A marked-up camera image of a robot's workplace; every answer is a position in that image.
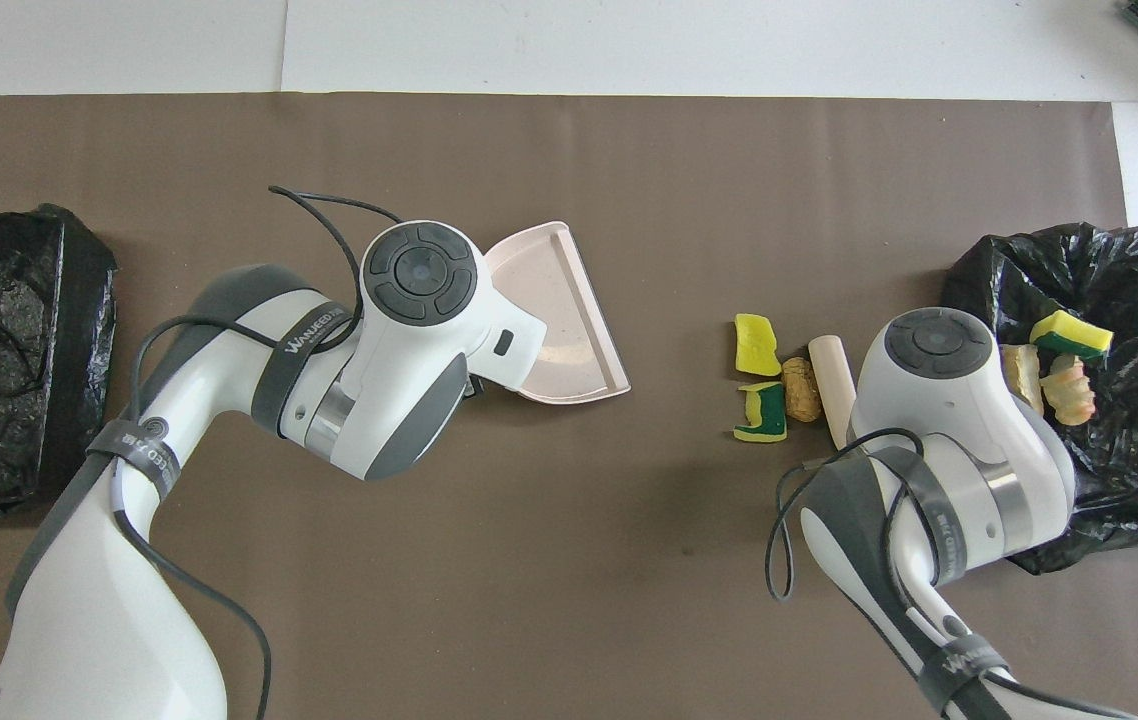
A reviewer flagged black cable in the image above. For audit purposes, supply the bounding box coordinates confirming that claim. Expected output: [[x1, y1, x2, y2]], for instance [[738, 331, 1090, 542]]
[[114, 184, 406, 720], [766, 427, 1138, 720]]

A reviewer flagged beige wooden stick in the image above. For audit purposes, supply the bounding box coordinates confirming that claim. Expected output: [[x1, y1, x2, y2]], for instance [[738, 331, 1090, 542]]
[[807, 334, 862, 450]]

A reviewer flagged brown cork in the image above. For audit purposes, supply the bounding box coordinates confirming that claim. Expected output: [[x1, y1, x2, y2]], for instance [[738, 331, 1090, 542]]
[[781, 357, 824, 423]]

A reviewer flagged beige foam scrap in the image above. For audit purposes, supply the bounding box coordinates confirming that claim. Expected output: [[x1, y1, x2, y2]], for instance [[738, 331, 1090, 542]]
[[1000, 343, 1046, 417]]

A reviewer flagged yellow and green sponge piece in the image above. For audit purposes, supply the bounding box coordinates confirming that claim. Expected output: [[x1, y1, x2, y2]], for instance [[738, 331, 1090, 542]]
[[733, 381, 789, 443]]

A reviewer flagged pale pink foam scrap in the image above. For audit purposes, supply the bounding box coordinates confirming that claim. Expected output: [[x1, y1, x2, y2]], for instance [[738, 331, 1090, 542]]
[[1040, 354, 1098, 427]]

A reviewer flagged pale pink plastic dustpan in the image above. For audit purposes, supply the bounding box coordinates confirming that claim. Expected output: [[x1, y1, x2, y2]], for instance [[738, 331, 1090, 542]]
[[482, 221, 632, 406]]

